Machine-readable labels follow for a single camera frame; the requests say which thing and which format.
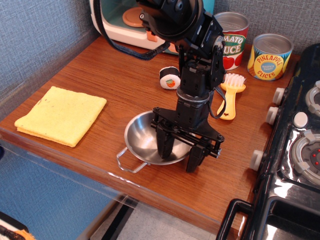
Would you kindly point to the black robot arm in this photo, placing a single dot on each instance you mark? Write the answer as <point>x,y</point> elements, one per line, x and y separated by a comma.
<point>199,74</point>

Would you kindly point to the orange object bottom left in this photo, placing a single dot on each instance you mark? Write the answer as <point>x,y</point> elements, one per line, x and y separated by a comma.
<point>16,235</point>

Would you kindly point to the yellow folded towel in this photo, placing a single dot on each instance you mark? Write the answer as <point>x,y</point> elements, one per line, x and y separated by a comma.
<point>62,116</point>

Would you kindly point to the white stove knob middle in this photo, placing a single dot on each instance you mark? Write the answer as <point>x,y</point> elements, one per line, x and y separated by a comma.
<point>271,115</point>

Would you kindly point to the yellow dish brush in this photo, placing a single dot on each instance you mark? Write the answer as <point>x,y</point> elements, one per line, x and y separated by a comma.
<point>233,84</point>

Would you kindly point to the stainless steel colander bowl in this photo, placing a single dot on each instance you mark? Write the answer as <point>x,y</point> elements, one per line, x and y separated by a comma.
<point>140,139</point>

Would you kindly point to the tomato sauce can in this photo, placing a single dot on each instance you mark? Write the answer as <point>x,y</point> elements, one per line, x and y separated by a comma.
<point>235,28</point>

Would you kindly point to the white stove knob upper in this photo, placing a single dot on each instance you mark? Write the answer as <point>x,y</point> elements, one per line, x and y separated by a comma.
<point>278,95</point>

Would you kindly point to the toy microwave teal and pink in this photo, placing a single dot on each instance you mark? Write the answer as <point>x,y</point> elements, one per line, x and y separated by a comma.
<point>115,27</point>

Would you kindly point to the white stove knob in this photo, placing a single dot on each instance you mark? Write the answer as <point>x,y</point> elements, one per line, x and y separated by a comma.
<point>278,95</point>
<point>256,159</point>
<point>271,115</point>

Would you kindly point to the toy sushi roll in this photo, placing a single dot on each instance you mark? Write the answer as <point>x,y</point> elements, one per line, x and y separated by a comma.
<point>169,78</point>

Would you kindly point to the orange microwave turntable plate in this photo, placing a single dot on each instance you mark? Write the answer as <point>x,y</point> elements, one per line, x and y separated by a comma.
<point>131,17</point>

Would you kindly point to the pineapple slices can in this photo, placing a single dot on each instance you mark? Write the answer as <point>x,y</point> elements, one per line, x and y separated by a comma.
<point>269,56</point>

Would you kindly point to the white stove knob lower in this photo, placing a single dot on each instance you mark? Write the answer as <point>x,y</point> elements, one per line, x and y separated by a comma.
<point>256,159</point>

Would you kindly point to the black toy stove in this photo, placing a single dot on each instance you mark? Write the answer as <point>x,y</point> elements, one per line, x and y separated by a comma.
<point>286,204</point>

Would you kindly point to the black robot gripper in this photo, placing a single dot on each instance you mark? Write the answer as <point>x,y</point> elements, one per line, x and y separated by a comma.
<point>189,124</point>

